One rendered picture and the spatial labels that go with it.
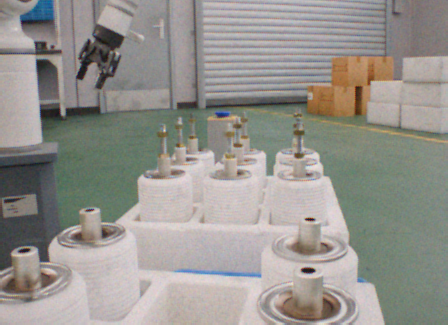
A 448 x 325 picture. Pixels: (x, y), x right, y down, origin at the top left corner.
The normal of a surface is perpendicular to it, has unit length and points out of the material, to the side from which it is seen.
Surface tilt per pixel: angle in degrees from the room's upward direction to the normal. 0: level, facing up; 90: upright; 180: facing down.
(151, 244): 90
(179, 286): 90
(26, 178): 94
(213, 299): 90
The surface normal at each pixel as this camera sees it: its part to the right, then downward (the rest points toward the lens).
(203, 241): -0.14, 0.18
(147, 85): 0.35, 0.16
